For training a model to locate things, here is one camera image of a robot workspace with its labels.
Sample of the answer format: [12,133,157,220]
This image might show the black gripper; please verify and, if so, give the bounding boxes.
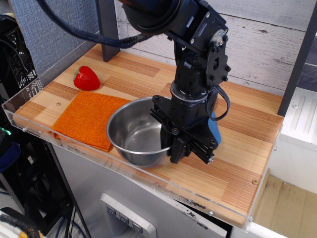
[151,95,219,165]

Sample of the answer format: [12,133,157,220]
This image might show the metal bowl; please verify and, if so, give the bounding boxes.
[106,97,171,168]

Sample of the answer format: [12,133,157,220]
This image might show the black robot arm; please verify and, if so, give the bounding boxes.
[122,0,231,164]

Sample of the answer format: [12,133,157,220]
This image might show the orange red cloth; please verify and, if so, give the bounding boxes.
[52,91,130,152]

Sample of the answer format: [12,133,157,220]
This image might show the yellow cloth piece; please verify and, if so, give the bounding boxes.
[18,231,45,238]

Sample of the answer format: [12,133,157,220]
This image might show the grey dispenser button panel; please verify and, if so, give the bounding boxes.
[100,193,157,238]

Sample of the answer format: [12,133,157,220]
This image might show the stainless toy fridge cabinet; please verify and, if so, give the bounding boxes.
[53,145,232,238]

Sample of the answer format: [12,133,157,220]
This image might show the clear acrylic table guard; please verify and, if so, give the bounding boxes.
[3,75,282,230]

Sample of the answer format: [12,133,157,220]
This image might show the red toy strawberry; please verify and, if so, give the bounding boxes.
[73,66,101,91]

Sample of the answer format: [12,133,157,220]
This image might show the white ridged side unit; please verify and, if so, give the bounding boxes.
[268,88,317,193]

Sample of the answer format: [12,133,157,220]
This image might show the black plastic crate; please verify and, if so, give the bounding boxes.
[3,27,37,88]

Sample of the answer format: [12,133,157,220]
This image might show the blue handled metal fork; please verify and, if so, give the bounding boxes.
[208,118,221,144]

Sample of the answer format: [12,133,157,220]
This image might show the dark grey left post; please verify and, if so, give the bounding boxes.
[95,0,120,62]

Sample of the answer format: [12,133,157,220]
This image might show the dark grey post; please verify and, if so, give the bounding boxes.
[95,0,120,62]
[277,3,317,117]

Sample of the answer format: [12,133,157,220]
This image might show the black braided cable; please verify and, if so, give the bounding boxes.
[0,213,40,238]

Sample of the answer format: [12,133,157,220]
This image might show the dark grey right post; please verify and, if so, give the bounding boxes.
[277,3,317,117]

